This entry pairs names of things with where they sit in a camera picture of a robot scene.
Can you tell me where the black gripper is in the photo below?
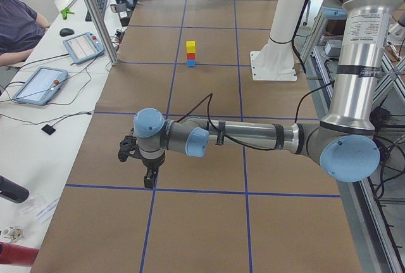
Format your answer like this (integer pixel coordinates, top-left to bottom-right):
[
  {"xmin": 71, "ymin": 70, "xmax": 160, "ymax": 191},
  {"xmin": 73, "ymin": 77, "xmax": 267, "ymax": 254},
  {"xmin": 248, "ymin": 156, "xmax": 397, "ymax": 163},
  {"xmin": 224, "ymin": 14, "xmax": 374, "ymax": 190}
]
[{"xmin": 141, "ymin": 152, "xmax": 165, "ymax": 189}]

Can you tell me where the blue cube block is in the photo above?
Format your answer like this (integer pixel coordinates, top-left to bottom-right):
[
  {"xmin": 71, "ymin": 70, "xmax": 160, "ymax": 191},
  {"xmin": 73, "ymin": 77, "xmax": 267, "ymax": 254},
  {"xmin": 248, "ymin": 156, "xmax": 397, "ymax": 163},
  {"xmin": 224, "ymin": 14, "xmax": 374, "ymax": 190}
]
[{"xmin": 187, "ymin": 60, "xmax": 196, "ymax": 67}]

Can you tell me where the red cube block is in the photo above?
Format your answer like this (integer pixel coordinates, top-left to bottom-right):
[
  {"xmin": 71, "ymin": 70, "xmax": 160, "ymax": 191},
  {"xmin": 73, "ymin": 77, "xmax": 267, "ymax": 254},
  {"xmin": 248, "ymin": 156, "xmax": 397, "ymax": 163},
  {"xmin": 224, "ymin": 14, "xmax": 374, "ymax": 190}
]
[{"xmin": 187, "ymin": 53, "xmax": 196, "ymax": 61}]

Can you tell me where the yellow cube block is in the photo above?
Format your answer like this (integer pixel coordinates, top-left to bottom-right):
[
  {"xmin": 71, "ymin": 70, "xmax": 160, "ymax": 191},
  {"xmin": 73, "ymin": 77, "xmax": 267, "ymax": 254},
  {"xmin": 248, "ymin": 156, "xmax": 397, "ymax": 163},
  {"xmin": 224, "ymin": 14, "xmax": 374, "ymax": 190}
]
[{"xmin": 186, "ymin": 41, "xmax": 196, "ymax": 54}]

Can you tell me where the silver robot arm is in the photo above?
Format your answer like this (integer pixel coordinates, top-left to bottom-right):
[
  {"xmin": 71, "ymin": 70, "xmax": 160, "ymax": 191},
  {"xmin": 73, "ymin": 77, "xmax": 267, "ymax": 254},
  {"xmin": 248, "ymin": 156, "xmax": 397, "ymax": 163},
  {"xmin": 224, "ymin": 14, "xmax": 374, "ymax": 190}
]
[{"xmin": 130, "ymin": 0, "xmax": 404, "ymax": 189}]

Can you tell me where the small black square pad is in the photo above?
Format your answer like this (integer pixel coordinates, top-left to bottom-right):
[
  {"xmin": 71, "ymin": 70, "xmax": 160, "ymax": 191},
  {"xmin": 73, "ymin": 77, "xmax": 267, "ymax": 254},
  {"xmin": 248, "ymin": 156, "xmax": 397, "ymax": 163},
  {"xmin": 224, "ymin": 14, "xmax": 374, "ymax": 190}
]
[{"xmin": 41, "ymin": 124, "xmax": 56, "ymax": 135}]

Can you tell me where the brown paper table cover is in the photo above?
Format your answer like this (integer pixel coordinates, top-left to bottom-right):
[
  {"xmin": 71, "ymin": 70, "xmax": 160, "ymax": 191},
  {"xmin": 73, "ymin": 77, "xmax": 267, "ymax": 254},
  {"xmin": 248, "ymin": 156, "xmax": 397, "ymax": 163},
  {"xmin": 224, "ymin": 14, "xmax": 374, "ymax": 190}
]
[{"xmin": 30, "ymin": 0, "xmax": 365, "ymax": 273}]

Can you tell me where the near teach pendant tablet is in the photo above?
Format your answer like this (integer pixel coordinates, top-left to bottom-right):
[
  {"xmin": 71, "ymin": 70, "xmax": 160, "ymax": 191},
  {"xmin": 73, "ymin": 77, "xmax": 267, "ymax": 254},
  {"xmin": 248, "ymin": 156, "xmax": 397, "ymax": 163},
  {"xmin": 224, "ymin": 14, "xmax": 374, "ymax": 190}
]
[{"xmin": 12, "ymin": 67, "xmax": 69, "ymax": 106}]

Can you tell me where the teach pendant tablet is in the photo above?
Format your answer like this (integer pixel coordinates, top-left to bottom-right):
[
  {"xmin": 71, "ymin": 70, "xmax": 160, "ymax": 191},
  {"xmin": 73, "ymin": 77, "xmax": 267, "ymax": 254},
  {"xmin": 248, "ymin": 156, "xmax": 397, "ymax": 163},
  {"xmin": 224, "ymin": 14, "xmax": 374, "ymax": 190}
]
[
  {"xmin": 63, "ymin": 32, "xmax": 104, "ymax": 65},
  {"xmin": 12, "ymin": 67, "xmax": 69, "ymax": 106}
]

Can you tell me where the far teach pendant tablet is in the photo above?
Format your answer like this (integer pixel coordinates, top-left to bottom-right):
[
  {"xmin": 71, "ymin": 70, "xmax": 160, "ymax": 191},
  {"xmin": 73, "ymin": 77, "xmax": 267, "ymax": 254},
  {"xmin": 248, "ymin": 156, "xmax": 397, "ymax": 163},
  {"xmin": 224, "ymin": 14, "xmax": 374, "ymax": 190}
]
[{"xmin": 63, "ymin": 32, "xmax": 104, "ymax": 65}]

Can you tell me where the red cylinder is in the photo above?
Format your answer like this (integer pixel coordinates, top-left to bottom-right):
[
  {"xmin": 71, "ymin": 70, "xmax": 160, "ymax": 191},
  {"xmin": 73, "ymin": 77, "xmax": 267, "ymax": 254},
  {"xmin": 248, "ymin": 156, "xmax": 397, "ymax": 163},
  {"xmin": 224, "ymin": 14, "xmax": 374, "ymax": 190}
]
[{"xmin": 1, "ymin": 242, "xmax": 39, "ymax": 267}]

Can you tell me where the black computer mouse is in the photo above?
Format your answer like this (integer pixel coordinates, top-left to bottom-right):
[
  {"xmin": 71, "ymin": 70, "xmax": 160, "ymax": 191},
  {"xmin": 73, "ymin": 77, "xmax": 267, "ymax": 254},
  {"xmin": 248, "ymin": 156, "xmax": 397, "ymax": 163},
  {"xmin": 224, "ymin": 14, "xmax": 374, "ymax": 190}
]
[{"xmin": 59, "ymin": 28, "xmax": 75, "ymax": 37}]

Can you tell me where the green spring clamp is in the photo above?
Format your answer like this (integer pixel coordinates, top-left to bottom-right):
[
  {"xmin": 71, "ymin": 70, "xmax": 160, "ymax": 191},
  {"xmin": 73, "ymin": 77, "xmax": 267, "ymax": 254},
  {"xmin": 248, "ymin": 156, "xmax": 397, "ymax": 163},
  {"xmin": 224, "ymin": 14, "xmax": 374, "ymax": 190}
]
[{"xmin": 60, "ymin": 7, "xmax": 75, "ymax": 20}]

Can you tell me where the black keyboard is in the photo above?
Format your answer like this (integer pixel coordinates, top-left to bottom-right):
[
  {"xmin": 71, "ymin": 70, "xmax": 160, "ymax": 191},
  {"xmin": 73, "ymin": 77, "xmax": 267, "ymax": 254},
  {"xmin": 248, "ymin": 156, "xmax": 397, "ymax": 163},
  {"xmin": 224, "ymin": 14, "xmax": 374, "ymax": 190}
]
[{"xmin": 96, "ymin": 0, "xmax": 108, "ymax": 18}]

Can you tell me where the seated person in navy shirt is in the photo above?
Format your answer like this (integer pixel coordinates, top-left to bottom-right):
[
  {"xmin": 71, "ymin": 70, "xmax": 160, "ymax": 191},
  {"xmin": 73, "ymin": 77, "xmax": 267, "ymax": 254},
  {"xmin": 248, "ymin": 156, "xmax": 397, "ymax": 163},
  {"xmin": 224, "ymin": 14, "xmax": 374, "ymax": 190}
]
[{"xmin": 1, "ymin": 0, "xmax": 50, "ymax": 67}]

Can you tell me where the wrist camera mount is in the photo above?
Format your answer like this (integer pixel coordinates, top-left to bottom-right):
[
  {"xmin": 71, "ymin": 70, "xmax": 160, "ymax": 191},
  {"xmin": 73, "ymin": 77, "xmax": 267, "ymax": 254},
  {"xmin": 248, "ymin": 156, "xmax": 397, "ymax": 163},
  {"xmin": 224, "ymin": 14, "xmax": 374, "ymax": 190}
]
[{"xmin": 118, "ymin": 129, "xmax": 142, "ymax": 162}]

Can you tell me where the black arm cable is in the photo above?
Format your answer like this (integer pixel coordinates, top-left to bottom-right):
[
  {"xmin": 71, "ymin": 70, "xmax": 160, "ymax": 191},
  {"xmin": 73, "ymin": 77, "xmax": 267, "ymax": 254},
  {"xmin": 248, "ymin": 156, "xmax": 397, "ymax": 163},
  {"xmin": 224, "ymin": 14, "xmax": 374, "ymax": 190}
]
[{"xmin": 177, "ymin": 79, "xmax": 336, "ymax": 152}]

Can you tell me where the black cylinder handle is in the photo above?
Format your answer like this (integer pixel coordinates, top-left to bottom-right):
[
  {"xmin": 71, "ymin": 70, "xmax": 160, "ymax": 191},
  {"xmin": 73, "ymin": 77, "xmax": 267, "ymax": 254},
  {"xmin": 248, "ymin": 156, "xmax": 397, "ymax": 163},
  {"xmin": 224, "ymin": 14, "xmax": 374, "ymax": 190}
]
[{"xmin": 0, "ymin": 176, "xmax": 29, "ymax": 203}]

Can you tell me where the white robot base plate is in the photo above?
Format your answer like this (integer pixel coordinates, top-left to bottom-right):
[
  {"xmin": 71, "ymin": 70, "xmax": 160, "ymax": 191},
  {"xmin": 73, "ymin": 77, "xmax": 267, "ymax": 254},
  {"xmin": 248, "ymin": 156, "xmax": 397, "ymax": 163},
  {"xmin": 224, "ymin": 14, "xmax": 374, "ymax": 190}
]
[{"xmin": 249, "ymin": 50, "xmax": 297, "ymax": 82}]

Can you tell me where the aluminium frame post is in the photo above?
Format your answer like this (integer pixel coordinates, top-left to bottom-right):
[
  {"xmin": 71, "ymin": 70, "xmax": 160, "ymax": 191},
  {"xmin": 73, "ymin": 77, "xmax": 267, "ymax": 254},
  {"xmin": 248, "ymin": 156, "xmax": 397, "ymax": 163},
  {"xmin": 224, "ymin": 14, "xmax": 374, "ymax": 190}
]
[{"xmin": 84, "ymin": 0, "xmax": 118, "ymax": 66}]

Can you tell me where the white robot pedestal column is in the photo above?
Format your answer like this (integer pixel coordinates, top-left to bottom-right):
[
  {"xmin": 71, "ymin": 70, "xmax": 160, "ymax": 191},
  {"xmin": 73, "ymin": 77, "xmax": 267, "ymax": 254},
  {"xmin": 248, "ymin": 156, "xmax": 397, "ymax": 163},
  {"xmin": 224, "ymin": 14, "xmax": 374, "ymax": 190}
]
[{"xmin": 268, "ymin": 0, "xmax": 306, "ymax": 56}]

